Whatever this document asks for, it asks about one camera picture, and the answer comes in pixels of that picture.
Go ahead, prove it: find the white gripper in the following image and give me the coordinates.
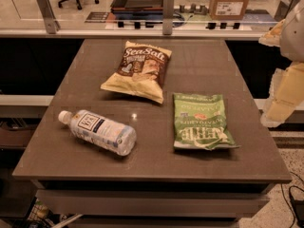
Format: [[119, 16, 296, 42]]
[[258, 0, 304, 127]]

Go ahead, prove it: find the clear plastic water bottle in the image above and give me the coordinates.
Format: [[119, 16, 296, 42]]
[[58, 110, 137, 156]]

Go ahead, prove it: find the cardboard box with label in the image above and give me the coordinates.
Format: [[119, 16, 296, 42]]
[[209, 0, 249, 20]]

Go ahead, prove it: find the green kettle chips bag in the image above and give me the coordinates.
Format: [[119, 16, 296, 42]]
[[173, 93, 238, 150]]

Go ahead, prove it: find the sea salt chips bag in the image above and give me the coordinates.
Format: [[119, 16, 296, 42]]
[[101, 41, 172, 104]]

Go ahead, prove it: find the orange black equipment case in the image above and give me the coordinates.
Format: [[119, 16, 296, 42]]
[[109, 0, 174, 16]]

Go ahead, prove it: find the right metal glass bracket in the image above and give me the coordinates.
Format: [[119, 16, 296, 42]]
[[274, 0, 300, 21]]

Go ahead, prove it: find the black power adapter cable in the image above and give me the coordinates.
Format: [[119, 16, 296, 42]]
[[280, 171, 304, 228]]

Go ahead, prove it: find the left metal glass bracket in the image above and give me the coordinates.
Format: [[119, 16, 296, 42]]
[[36, 0, 60, 34]]

